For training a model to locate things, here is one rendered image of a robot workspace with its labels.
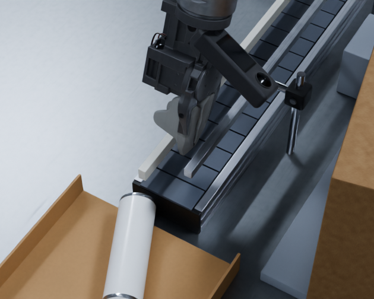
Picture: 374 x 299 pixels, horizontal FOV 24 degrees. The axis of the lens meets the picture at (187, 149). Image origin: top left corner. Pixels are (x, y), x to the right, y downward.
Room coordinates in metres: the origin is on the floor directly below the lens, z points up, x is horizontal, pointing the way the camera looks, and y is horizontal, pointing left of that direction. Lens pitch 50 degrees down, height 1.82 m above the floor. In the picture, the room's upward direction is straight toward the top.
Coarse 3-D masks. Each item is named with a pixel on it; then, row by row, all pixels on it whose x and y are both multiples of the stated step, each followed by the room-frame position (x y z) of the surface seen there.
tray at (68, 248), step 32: (64, 192) 0.72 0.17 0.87; (64, 224) 0.69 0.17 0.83; (96, 224) 0.69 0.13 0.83; (32, 256) 0.64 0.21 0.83; (64, 256) 0.64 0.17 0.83; (96, 256) 0.64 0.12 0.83; (160, 256) 0.64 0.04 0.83; (192, 256) 0.64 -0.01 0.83; (0, 288) 0.59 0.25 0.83; (32, 288) 0.59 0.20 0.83; (64, 288) 0.59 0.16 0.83; (96, 288) 0.59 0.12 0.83; (160, 288) 0.59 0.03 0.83; (192, 288) 0.59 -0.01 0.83; (224, 288) 0.59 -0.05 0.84
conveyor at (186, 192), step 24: (312, 0) 1.12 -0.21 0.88; (336, 0) 1.12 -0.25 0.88; (288, 24) 1.06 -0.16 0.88; (312, 24) 1.06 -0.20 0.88; (264, 48) 1.00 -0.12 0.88; (288, 72) 0.95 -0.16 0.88; (216, 120) 0.85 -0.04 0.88; (240, 120) 0.85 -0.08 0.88; (240, 144) 0.82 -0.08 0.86; (168, 168) 0.76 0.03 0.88; (216, 168) 0.76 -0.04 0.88; (168, 192) 0.71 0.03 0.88; (192, 192) 0.71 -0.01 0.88
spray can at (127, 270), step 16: (128, 208) 0.68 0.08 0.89; (144, 208) 0.68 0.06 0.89; (128, 224) 0.66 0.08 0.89; (144, 224) 0.66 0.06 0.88; (128, 240) 0.63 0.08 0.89; (144, 240) 0.64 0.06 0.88; (112, 256) 0.61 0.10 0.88; (128, 256) 0.61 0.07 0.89; (144, 256) 0.61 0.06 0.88; (112, 272) 0.59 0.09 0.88; (128, 272) 0.58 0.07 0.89; (144, 272) 0.59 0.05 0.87; (112, 288) 0.56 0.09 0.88; (128, 288) 0.56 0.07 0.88; (144, 288) 0.57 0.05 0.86
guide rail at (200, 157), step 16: (320, 0) 1.02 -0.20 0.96; (304, 16) 0.98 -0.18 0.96; (288, 48) 0.92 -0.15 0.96; (272, 64) 0.88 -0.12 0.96; (240, 96) 0.82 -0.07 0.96; (240, 112) 0.80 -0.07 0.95; (224, 128) 0.76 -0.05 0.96; (208, 144) 0.73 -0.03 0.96; (192, 160) 0.70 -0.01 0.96; (192, 176) 0.69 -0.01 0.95
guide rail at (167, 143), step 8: (280, 0) 1.07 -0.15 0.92; (288, 0) 1.09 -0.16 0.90; (272, 8) 1.05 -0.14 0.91; (280, 8) 1.06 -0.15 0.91; (264, 16) 1.04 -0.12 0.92; (272, 16) 1.04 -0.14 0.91; (256, 24) 1.02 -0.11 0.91; (264, 24) 1.02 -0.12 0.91; (256, 32) 1.00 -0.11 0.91; (264, 32) 1.02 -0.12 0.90; (248, 40) 0.98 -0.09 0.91; (256, 40) 0.99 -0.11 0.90; (248, 48) 0.97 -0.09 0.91; (224, 80) 0.91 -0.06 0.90; (168, 136) 0.78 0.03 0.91; (160, 144) 0.77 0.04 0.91; (168, 144) 0.77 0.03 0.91; (152, 152) 0.76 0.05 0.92; (160, 152) 0.76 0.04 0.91; (152, 160) 0.74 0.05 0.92; (160, 160) 0.75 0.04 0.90; (144, 168) 0.73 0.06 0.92; (152, 168) 0.74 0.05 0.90; (144, 176) 0.72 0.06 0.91
